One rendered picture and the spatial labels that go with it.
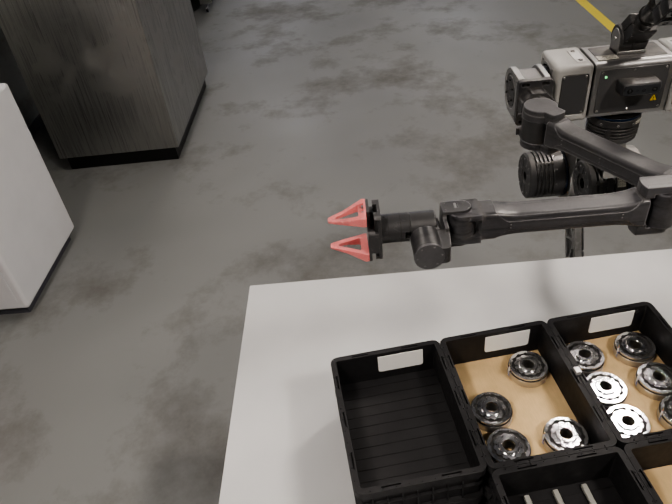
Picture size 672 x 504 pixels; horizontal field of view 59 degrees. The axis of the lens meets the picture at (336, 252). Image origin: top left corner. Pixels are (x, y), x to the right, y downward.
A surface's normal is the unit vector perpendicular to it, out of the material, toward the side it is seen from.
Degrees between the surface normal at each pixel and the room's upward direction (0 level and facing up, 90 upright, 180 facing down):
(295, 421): 0
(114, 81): 90
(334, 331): 0
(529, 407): 0
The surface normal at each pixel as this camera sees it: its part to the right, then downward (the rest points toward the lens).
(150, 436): -0.10, -0.77
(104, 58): 0.02, 0.62
